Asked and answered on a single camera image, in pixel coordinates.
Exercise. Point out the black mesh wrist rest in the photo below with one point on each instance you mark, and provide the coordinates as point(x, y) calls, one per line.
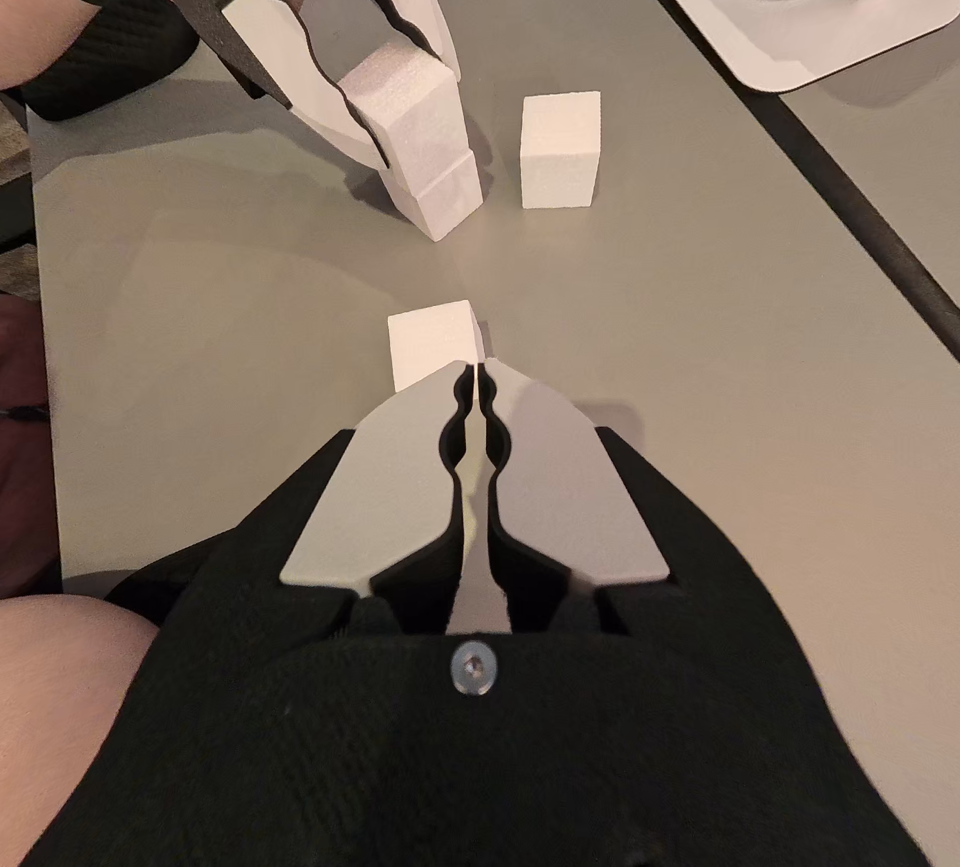
point(112, 64)

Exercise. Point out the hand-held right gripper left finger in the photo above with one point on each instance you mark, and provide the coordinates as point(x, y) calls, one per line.
point(382, 499)

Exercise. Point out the person's bare leg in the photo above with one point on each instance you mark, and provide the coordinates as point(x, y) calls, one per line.
point(60, 717)

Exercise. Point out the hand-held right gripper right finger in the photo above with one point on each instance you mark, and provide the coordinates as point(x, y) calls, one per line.
point(577, 507)

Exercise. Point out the person's dark red shorts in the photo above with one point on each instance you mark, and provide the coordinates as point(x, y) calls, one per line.
point(26, 469)

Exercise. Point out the person's left forearm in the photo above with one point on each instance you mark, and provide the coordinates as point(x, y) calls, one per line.
point(45, 19)

